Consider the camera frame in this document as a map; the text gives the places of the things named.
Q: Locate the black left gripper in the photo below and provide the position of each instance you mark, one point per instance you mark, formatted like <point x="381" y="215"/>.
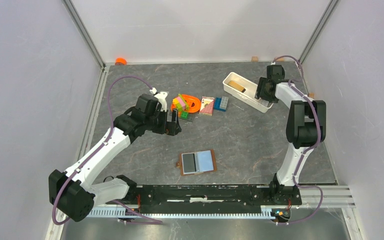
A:
<point x="171" y="128"/>

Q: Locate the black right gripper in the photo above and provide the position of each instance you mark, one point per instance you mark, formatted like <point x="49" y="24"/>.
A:
<point x="260" y="92"/>

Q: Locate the white rectangular plastic tray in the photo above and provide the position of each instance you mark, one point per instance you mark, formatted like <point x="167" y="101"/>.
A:
<point x="248" y="96"/>

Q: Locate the grey card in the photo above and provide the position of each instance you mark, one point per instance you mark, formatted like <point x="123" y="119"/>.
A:
<point x="188" y="163"/>

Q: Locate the brown leather card holder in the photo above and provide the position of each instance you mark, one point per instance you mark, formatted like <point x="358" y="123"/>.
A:
<point x="205" y="162"/>

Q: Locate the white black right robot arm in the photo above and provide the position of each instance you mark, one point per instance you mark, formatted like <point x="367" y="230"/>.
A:
<point x="305" y="128"/>

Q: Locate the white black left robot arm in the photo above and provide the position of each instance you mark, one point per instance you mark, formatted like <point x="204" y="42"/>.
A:
<point x="73" y="190"/>

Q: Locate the stack of white cards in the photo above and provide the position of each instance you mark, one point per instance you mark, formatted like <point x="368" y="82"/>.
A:
<point x="266" y="104"/>

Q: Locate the tan card in tray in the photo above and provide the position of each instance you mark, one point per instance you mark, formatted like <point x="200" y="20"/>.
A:
<point x="236" y="86"/>

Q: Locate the red playing card box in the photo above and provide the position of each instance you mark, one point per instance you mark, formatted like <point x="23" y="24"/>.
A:
<point x="207" y="106"/>

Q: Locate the green building block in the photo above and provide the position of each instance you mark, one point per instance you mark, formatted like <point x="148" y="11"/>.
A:
<point x="184" y="115"/>

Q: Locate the dark grey block baseplate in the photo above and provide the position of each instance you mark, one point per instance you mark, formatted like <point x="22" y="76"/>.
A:
<point x="190" y="118"/>

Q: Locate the pink yellow green block stack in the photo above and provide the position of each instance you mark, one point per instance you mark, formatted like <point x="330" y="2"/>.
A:
<point x="180" y="103"/>

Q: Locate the blue grey building block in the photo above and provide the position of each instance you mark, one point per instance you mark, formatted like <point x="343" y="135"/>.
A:
<point x="221" y="103"/>

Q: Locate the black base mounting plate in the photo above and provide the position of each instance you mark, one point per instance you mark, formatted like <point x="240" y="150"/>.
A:
<point x="204" y="199"/>

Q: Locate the orange tape roll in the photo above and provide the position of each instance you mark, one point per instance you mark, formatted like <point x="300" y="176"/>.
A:
<point x="120" y="61"/>

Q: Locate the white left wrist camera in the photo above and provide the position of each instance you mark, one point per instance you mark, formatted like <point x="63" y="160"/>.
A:
<point x="162" y="98"/>

